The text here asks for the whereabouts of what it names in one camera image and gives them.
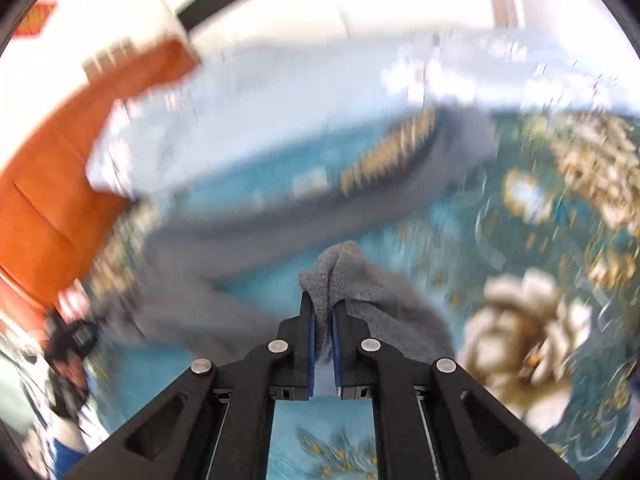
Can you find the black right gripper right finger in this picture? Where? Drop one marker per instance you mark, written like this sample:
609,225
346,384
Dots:
434,421

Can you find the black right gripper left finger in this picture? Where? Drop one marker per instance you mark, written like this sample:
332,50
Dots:
212,422

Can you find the grey hooded sweatshirt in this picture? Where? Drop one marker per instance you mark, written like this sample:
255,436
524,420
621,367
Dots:
176,296

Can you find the left forearm blue sleeve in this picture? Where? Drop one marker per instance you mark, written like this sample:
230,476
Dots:
50,444

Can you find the left hand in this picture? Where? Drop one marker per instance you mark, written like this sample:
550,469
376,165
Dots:
72,368

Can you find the orange wooden headboard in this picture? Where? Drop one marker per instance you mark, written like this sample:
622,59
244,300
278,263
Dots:
52,221

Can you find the teal floral bed blanket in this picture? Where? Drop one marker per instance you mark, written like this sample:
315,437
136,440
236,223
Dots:
531,260

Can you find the light blue floral duvet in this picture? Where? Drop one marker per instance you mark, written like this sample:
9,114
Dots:
255,100

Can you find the red fu wall decoration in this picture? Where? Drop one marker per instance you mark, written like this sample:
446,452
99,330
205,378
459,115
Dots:
35,19

